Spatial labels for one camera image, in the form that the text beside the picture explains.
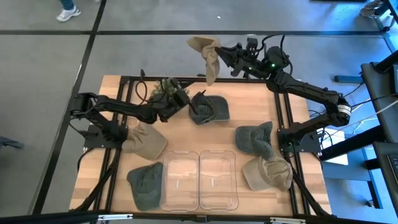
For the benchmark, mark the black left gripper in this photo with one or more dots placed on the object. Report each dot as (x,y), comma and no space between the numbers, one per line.
(172,109)

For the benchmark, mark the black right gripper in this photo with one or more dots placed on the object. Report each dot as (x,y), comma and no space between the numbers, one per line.
(250,65)

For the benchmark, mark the beige baseball cap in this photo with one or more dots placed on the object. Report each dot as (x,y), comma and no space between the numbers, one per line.
(270,174)
(144,141)
(211,62)

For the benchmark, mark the dark green baseball cap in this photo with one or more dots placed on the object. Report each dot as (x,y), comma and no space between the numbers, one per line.
(217,109)
(253,138)
(145,186)

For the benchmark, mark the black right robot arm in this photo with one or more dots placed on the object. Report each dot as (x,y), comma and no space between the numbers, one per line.
(311,90)

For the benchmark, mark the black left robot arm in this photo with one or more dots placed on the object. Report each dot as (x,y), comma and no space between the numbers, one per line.
(124,109)

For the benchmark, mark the clear plastic bin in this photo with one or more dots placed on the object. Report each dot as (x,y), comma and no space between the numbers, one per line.
(179,182)
(218,180)

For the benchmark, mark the blue bar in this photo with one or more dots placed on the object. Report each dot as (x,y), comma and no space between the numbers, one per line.
(348,79)

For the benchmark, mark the white sheet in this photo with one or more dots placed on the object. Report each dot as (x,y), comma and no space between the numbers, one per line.
(337,149)

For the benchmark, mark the person's patterned shoe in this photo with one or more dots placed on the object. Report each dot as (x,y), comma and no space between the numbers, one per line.
(370,8)

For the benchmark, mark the black desk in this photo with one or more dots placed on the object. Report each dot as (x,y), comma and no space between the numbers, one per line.
(377,93)

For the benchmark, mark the person's white shoe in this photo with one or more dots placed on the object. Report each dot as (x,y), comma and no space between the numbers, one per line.
(67,14)

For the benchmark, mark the black chair base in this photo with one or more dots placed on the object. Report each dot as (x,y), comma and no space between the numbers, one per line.
(384,18)

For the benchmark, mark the person's leg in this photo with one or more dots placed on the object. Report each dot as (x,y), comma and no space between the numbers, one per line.
(67,3)

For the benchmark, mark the black crossbar with silver brackets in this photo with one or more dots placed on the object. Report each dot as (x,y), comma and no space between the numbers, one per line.
(46,217)

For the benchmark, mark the dark floor object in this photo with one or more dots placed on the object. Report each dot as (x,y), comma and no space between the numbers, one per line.
(11,143)

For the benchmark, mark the black keyboard tray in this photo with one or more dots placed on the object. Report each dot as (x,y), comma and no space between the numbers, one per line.
(388,168)

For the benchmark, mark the black aluminium table frame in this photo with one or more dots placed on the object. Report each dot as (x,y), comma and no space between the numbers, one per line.
(236,79)

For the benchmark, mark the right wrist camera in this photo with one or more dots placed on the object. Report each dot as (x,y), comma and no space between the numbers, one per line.
(252,43)

